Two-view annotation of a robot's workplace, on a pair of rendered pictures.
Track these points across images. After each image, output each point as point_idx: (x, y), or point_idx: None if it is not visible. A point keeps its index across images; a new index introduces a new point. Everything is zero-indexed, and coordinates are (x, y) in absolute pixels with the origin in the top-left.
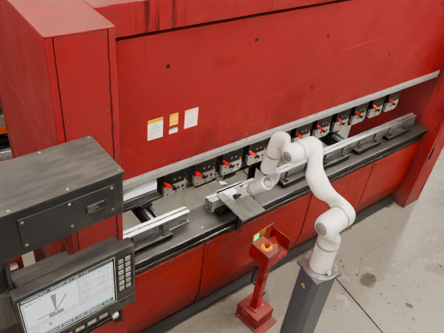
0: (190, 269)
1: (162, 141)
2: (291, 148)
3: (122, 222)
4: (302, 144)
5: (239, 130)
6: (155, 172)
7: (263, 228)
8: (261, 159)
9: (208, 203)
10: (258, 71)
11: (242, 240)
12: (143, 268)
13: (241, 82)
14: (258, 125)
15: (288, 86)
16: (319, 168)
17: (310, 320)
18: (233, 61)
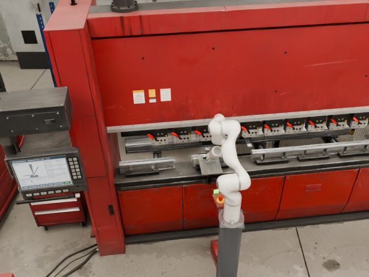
0: (172, 201)
1: (145, 106)
2: (211, 124)
3: (105, 147)
4: (222, 123)
5: (208, 111)
6: (142, 125)
7: None
8: None
9: (191, 159)
10: (219, 71)
11: None
12: (133, 187)
13: (204, 76)
14: (225, 110)
15: (250, 87)
16: (229, 142)
17: (226, 258)
18: (195, 61)
